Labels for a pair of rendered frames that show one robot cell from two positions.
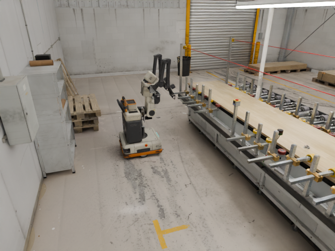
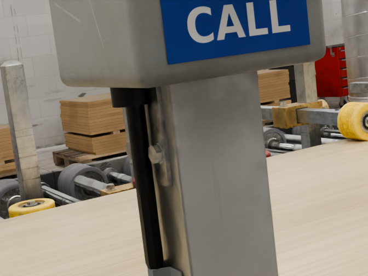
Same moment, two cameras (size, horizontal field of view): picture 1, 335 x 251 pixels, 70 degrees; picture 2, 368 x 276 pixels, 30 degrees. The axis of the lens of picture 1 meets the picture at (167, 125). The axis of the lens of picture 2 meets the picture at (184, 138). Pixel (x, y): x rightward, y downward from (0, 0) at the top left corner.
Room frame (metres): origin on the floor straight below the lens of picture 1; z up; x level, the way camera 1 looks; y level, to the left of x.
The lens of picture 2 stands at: (3.01, -0.66, 1.16)
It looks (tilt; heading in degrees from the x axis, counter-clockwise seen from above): 8 degrees down; 259
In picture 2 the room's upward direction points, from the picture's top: 7 degrees counter-clockwise
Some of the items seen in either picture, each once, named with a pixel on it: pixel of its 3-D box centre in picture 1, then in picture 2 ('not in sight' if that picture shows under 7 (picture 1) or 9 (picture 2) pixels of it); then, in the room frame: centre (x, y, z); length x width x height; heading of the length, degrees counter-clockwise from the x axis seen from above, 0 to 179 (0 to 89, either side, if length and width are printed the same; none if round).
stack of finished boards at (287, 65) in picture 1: (277, 65); not in sight; (10.24, -4.63, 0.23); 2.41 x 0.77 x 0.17; 109
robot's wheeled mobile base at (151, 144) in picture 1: (139, 141); not in sight; (3.78, 0.49, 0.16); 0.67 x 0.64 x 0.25; 108
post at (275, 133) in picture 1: (272, 150); not in sight; (2.23, -1.13, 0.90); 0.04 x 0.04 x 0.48; 18
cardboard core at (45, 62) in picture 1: (41, 62); not in sight; (3.52, 1.81, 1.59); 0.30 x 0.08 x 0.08; 108
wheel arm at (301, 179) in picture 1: (312, 176); not in sight; (1.71, -1.26, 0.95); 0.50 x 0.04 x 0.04; 108
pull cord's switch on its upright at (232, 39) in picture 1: (229, 63); not in sight; (5.25, -1.33, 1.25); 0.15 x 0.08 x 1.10; 18
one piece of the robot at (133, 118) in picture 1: (133, 120); not in sight; (3.75, 0.58, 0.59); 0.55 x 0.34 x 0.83; 17
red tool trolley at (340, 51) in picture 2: not in sight; (343, 74); (-0.83, -9.04, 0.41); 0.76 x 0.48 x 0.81; 25
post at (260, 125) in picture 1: (257, 141); not in sight; (2.47, -1.05, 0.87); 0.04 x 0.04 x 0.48; 18
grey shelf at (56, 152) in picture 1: (52, 117); not in sight; (3.42, 1.77, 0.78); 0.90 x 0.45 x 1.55; 18
